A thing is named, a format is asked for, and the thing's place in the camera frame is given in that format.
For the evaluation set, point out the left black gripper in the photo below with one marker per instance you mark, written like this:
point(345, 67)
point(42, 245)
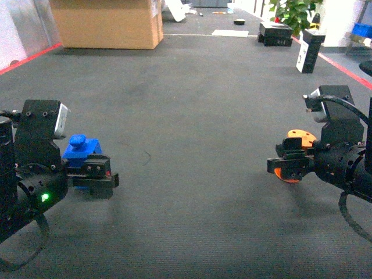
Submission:
point(39, 187)

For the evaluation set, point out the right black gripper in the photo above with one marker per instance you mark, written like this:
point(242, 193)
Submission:
point(340, 165)

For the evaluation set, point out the orange cylinder cap 4680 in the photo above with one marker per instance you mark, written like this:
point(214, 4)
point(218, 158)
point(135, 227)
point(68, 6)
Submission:
point(307, 142)

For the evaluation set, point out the blue block part with knob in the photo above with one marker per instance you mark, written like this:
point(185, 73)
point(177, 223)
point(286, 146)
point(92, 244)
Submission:
point(80, 147)

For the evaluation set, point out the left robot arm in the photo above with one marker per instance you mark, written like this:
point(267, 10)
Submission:
point(26, 138)

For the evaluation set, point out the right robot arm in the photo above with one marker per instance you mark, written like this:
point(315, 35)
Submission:
point(345, 123)

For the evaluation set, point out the upright black white box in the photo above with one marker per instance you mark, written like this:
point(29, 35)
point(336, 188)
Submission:
point(310, 46)

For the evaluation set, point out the black flat boxes stack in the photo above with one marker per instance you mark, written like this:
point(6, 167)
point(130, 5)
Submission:
point(273, 34)

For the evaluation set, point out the white flat board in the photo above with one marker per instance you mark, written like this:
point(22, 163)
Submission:
point(231, 33)

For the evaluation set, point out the green potted plant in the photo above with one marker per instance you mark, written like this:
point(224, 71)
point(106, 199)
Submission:
point(293, 13)

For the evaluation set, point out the small black round device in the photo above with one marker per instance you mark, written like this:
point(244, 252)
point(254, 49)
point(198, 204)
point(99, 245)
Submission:
point(239, 22)

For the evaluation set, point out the large cardboard box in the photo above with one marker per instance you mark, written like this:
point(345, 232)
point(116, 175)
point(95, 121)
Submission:
point(109, 24)

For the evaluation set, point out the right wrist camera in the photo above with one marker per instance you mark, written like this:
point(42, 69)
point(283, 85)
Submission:
point(315, 106)

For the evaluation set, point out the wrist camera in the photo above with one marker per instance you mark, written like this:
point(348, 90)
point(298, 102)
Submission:
point(59, 132)
point(315, 106)

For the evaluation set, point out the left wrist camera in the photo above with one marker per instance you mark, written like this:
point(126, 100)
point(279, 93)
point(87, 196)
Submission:
point(59, 132)

